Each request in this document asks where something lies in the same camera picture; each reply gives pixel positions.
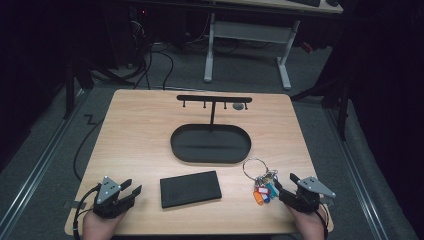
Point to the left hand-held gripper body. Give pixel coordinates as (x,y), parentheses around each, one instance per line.
(107,190)

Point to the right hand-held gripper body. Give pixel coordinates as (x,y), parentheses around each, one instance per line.
(308,195)

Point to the black wallet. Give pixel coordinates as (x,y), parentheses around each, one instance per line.
(190,189)

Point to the black key rack with tray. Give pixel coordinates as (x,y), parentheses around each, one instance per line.
(210,146)

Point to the person's right hand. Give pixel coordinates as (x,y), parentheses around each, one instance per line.
(308,225)

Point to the person's left hand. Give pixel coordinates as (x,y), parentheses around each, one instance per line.
(98,228)

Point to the grey tape strip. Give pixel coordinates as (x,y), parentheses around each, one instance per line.
(74,204)

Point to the dark metal stand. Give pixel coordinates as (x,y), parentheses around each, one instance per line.
(69,90)
(342,110)

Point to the grey round table grommet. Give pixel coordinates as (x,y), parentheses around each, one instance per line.
(238,106)

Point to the dark equipment with red light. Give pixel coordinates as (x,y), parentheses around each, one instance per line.
(138,33)

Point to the white-legged desk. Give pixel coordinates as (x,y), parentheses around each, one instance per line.
(250,31)

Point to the black keyboard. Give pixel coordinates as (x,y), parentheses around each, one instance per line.
(305,2)

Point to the black computer mouse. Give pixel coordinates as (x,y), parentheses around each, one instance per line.
(332,2)

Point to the metal floor rail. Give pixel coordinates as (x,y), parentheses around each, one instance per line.
(36,166)
(356,173)

